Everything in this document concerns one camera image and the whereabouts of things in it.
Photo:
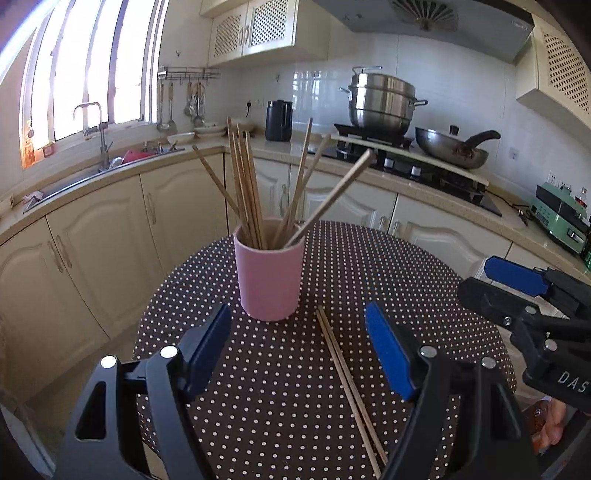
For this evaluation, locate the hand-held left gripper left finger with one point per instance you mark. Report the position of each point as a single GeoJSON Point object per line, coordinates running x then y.
{"type": "Point", "coordinates": [210, 344]}

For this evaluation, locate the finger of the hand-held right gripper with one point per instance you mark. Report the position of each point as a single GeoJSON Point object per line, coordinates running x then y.
{"type": "Point", "coordinates": [512, 272]}
{"type": "Point", "coordinates": [485, 295]}

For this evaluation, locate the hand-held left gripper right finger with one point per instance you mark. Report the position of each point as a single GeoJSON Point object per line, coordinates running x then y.
{"type": "Point", "coordinates": [390, 350]}

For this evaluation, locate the pink cup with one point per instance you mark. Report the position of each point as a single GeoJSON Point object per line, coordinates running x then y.
{"type": "Point", "coordinates": [268, 286]}

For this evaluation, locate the bunch of wooden chopsticks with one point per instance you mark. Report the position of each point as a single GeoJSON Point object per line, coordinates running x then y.
{"type": "Point", "coordinates": [249, 203]}

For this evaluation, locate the person's right hand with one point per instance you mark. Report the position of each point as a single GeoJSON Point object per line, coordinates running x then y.
{"type": "Point", "coordinates": [551, 424]}

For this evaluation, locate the brown polka dot tablecloth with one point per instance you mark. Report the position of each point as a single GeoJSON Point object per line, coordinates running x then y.
{"type": "Point", "coordinates": [277, 369]}

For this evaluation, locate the green electric grill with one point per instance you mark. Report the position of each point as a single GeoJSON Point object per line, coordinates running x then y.
{"type": "Point", "coordinates": [558, 217]}

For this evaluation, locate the row of condiment bottles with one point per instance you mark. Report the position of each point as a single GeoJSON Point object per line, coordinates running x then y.
{"type": "Point", "coordinates": [587, 249]}

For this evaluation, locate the black glass gas cooktop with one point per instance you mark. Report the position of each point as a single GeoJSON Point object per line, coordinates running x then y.
{"type": "Point", "coordinates": [461, 189]}

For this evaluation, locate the red board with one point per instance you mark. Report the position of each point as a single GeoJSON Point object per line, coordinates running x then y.
{"type": "Point", "coordinates": [138, 155]}

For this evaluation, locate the small white bowl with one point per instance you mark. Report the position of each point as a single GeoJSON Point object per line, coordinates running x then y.
{"type": "Point", "coordinates": [181, 138]}

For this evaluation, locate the stainless steel sink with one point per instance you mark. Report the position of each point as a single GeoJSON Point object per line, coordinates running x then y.
{"type": "Point", "coordinates": [69, 189]}

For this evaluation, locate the black portable gas stove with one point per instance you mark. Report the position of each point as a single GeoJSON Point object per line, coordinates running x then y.
{"type": "Point", "coordinates": [351, 131]}

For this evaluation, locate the stacked white bowls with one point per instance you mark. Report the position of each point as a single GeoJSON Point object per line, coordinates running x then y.
{"type": "Point", "coordinates": [210, 130]}

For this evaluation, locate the stainless steel steamer pot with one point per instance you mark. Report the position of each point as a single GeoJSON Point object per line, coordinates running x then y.
{"type": "Point", "coordinates": [381, 101]}

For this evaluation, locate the hanging metal ladle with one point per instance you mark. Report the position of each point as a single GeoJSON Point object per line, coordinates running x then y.
{"type": "Point", "coordinates": [160, 125]}

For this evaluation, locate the hanging metal spoon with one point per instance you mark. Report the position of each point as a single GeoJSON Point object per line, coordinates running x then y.
{"type": "Point", "coordinates": [198, 120]}

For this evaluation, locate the steel sink faucet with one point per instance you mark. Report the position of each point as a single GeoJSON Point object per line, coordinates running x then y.
{"type": "Point", "coordinates": [104, 143]}

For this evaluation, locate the dish rag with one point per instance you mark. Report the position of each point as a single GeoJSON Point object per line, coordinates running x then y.
{"type": "Point", "coordinates": [34, 196]}

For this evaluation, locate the black kettle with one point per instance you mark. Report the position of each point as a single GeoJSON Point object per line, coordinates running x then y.
{"type": "Point", "coordinates": [278, 122]}

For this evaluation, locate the hanging metal skimmer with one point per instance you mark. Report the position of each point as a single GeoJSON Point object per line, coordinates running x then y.
{"type": "Point", "coordinates": [188, 110]}

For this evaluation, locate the grey range hood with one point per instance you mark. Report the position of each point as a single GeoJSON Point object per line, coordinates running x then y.
{"type": "Point", "coordinates": [485, 32]}

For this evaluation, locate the small pink jar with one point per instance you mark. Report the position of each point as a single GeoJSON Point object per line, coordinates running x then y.
{"type": "Point", "coordinates": [48, 151]}

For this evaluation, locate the orange bottle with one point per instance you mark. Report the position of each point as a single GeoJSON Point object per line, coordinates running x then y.
{"type": "Point", "coordinates": [30, 147]}

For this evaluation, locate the barred kitchen window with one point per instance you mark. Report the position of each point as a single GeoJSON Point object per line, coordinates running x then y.
{"type": "Point", "coordinates": [92, 69]}

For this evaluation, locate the wide cream lattice door cabinet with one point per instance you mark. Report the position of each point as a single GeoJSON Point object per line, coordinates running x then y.
{"type": "Point", "coordinates": [272, 27]}

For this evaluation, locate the wide white wall outlet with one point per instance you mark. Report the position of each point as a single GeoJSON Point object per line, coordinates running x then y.
{"type": "Point", "coordinates": [559, 181]}

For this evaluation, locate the wall outlet with black plug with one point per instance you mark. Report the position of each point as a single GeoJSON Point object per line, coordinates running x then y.
{"type": "Point", "coordinates": [253, 105]}

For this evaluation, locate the metal utensil rail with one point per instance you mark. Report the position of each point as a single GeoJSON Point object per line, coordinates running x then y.
{"type": "Point", "coordinates": [189, 73]}

